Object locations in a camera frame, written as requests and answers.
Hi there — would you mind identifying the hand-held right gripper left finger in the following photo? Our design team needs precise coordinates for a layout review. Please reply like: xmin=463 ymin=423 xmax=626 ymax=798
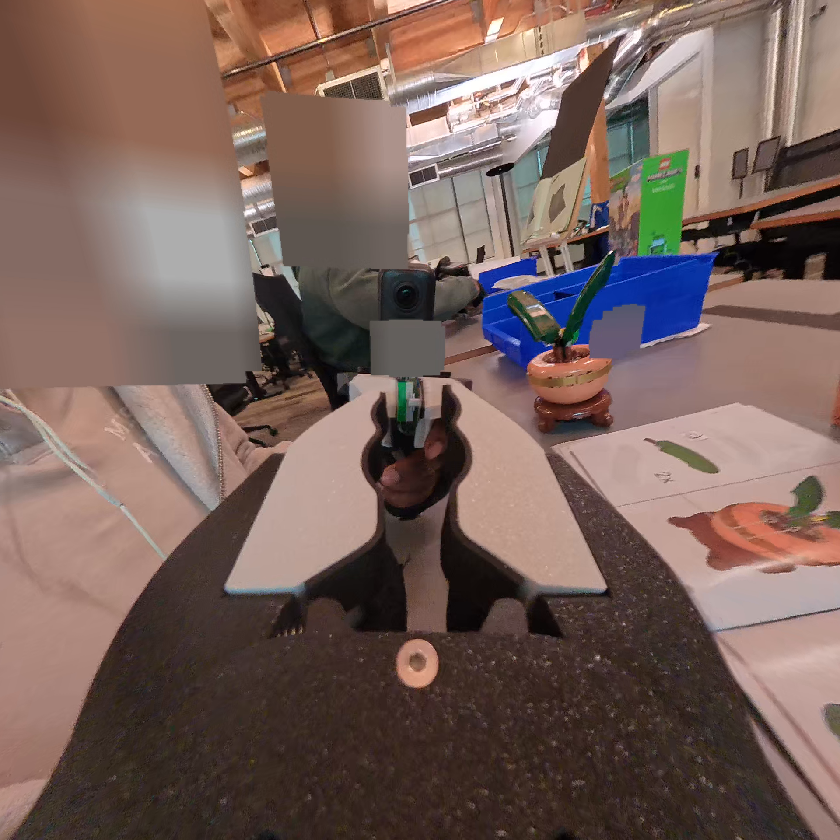
xmin=224 ymin=392 xmax=408 ymax=632

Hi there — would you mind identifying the blue plastic bin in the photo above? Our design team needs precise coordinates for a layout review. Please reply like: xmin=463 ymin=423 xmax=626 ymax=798
xmin=478 ymin=252 xmax=718 ymax=361

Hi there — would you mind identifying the easel with black board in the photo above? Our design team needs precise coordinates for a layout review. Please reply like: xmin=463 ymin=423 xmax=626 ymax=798
xmin=521 ymin=36 xmax=624 ymax=263

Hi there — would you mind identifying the green leaf brick assembly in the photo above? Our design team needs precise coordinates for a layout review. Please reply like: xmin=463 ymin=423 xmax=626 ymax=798
xmin=390 ymin=375 xmax=424 ymax=437

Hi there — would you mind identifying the silver air duct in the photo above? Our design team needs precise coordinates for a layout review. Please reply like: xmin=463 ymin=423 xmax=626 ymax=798
xmin=387 ymin=13 xmax=657 ymax=109

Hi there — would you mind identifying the black office chair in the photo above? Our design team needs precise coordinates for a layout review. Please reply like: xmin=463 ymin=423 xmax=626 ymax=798
xmin=252 ymin=272 xmax=317 ymax=398

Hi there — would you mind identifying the grey desk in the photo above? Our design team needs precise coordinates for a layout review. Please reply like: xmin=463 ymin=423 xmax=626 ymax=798
xmin=440 ymin=279 xmax=840 ymax=840

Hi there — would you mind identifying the long background table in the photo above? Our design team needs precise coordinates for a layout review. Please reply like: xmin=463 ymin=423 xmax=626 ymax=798
xmin=682 ymin=174 xmax=840 ymax=280

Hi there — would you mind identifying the instruction booklet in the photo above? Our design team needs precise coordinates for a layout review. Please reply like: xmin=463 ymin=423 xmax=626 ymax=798
xmin=551 ymin=402 xmax=840 ymax=808

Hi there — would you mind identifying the white paper sheet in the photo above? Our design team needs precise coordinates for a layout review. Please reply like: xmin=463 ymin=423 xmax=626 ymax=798
xmin=646 ymin=320 xmax=711 ymax=345

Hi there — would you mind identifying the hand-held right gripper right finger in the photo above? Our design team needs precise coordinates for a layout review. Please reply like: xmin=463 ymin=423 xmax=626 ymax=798
xmin=441 ymin=385 xmax=608 ymax=632

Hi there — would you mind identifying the black floor lamp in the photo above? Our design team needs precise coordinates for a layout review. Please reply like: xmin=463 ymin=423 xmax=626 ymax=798
xmin=486 ymin=164 xmax=519 ymax=260

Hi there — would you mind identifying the toy brick potted plant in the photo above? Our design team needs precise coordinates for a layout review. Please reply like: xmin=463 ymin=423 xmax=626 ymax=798
xmin=507 ymin=251 xmax=616 ymax=433

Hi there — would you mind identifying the grey zip hoodie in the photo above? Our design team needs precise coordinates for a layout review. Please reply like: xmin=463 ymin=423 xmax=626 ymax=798
xmin=0 ymin=384 xmax=293 ymax=808

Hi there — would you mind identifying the person's left hand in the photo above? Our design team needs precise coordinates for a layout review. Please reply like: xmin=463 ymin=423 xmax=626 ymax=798
xmin=379 ymin=428 xmax=455 ymax=521

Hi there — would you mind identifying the white cable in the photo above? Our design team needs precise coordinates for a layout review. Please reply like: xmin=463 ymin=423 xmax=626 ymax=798
xmin=0 ymin=390 xmax=168 ymax=562

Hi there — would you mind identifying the green set box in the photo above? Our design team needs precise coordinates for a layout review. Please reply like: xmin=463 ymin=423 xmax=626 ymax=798
xmin=609 ymin=149 xmax=690 ymax=258

